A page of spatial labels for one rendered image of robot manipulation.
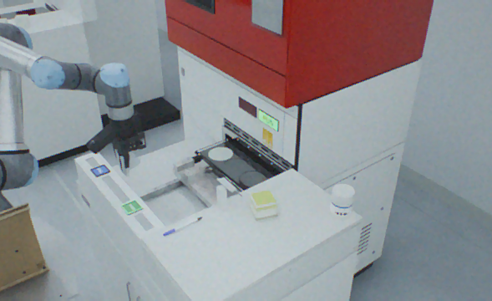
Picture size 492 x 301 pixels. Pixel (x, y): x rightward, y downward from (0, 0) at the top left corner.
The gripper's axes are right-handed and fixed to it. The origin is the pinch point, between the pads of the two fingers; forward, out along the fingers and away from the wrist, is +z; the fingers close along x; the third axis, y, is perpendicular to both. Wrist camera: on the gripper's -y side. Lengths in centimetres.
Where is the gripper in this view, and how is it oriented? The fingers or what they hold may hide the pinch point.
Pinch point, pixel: (124, 172)
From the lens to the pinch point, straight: 158.7
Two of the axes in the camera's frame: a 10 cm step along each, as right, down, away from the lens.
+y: 8.0, -3.3, 5.0
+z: 0.0, 8.4, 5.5
